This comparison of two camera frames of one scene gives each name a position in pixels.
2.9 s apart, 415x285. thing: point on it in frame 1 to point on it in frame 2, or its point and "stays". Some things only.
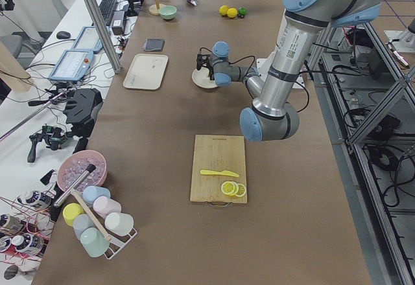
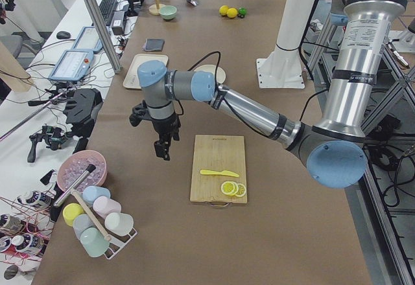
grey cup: x=81 y=222 stays
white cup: x=120 y=223 stays
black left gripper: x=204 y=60 to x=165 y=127
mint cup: x=93 y=241 stays
